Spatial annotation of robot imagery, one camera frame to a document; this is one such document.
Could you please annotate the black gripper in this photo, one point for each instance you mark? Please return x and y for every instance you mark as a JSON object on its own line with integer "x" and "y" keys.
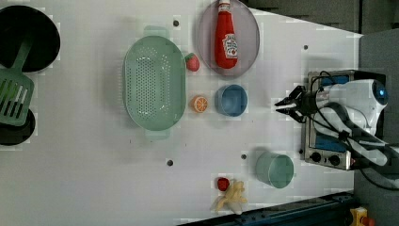
{"x": 305, "y": 104}

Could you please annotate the light green mug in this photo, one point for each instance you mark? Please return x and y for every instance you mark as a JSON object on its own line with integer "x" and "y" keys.
{"x": 276, "y": 170}

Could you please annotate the blue bowl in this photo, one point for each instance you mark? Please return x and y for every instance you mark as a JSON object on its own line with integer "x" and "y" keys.
{"x": 231, "y": 100}

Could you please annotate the silver toaster oven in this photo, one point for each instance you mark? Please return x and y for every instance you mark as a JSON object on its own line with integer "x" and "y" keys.
{"x": 328, "y": 151}

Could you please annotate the grey round plate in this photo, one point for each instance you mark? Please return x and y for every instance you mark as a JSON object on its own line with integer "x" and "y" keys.
{"x": 247, "y": 37}

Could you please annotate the red ketchup bottle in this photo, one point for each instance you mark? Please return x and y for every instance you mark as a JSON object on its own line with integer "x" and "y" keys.
{"x": 226, "y": 47}

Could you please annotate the toy orange half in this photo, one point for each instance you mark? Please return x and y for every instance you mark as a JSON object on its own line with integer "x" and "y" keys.
{"x": 199, "y": 104}

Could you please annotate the small red toy fruit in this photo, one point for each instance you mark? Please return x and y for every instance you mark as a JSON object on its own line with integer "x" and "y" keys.
{"x": 223, "y": 184}

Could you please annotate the toy strawberry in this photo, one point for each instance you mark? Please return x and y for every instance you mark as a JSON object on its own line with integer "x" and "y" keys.
{"x": 192, "y": 62}

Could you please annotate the toy peeled banana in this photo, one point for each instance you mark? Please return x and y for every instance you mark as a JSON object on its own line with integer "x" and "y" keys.
{"x": 233, "y": 199}

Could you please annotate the yellow red emergency button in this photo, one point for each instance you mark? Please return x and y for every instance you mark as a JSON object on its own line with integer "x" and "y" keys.
{"x": 360, "y": 217}

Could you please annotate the green perforated colander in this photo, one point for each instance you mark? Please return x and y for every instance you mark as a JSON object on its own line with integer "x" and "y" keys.
{"x": 154, "y": 88}

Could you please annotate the green slotted spatula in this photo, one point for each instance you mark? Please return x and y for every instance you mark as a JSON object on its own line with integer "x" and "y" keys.
{"x": 16, "y": 89}

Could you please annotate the small black pot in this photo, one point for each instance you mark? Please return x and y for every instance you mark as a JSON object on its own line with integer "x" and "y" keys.
{"x": 11, "y": 135}

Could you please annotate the large black pot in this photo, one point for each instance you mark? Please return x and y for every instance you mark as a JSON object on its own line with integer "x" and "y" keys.
{"x": 15, "y": 23}

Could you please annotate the blue metal frame rail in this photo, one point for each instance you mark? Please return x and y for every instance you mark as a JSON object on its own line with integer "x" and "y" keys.
{"x": 329, "y": 210}

